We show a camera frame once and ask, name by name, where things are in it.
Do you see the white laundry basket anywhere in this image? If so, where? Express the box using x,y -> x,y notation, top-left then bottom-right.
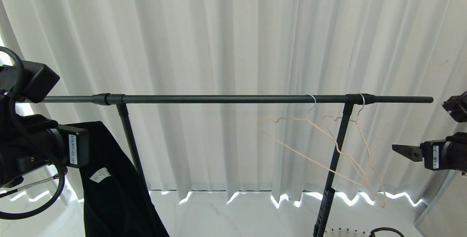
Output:
323,227 -> 406,237

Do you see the white curtain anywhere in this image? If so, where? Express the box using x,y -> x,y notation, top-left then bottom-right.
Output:
0,0 -> 467,210

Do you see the black clothes rack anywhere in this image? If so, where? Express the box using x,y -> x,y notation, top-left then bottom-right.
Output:
40,93 -> 434,237

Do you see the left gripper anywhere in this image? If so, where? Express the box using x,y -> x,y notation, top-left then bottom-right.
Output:
20,116 -> 90,173

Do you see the pink clothes hanger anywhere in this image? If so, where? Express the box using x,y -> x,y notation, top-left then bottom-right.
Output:
323,93 -> 387,209
257,94 -> 368,187

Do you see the black cable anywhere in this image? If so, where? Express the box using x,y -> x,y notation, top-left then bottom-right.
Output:
0,46 -> 67,220

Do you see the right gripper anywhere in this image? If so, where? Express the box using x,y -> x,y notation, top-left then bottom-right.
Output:
392,132 -> 467,175

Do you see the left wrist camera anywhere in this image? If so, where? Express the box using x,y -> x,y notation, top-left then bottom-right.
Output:
0,60 -> 61,103

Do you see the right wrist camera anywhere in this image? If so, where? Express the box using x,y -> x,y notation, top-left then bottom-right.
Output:
442,91 -> 467,123

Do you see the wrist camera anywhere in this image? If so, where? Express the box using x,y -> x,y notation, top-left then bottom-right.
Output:
0,60 -> 61,103
442,91 -> 467,123

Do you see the black garment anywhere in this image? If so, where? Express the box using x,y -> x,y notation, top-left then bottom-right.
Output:
67,121 -> 170,237

